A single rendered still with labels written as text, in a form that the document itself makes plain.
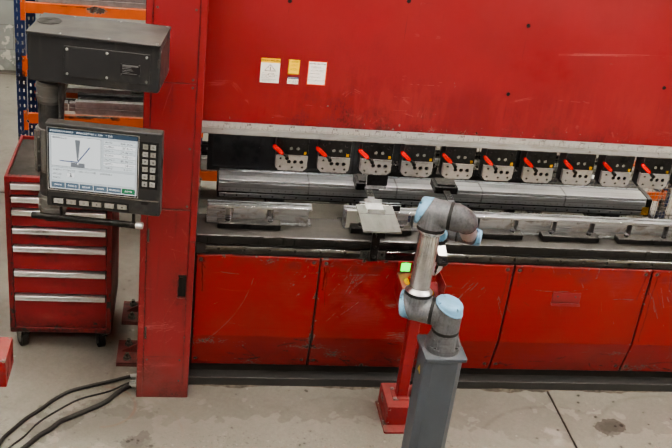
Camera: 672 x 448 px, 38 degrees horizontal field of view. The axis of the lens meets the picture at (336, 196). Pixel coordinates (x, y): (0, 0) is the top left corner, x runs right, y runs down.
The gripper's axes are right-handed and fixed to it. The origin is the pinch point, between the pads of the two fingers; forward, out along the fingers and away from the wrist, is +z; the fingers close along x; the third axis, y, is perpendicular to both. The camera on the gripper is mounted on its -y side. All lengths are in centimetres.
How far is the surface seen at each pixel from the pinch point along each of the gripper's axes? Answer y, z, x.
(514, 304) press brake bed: 19, 31, -51
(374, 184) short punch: 39, -24, 26
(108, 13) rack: 205, -35, 162
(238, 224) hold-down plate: 31, -4, 90
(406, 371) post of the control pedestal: -5, 56, 5
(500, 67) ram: 41, -88, -24
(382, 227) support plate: 15.1, -15.0, 24.5
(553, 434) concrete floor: -20, 82, -72
